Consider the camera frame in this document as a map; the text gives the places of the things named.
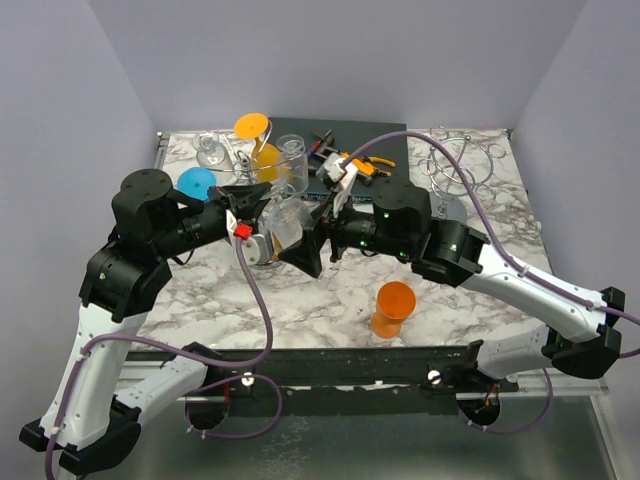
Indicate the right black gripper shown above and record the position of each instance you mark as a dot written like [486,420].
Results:
[306,257]

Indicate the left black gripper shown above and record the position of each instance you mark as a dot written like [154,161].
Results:
[247,201]

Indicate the ribbed clear glass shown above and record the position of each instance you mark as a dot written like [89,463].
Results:
[286,221]
[295,161]

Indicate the chrome glass rack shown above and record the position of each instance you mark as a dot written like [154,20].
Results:
[477,155]
[241,171]

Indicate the yellow plastic wine glass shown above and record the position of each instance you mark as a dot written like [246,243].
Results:
[263,159]

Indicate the blue plastic goblet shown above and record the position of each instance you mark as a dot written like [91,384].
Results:
[196,182]

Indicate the clear wine glass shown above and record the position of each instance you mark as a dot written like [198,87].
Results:
[211,153]

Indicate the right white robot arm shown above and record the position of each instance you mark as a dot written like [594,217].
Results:
[577,335]

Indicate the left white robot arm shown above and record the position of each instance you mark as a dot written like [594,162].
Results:
[90,426]

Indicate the orange black screwdriver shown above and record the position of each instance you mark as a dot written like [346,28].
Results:
[327,147]

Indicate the orange plastic goblet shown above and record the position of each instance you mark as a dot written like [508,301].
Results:
[395,302]

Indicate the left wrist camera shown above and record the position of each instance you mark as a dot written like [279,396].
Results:
[257,249]

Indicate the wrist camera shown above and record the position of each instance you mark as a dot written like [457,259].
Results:
[257,249]
[339,179]

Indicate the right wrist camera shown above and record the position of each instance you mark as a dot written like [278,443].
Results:
[339,179]

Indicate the orange handled pliers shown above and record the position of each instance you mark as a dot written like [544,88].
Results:
[378,166]

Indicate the dark blue network switch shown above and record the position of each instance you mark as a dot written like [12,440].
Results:
[348,135]

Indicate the black mounting rail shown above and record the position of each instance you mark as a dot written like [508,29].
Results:
[350,382]

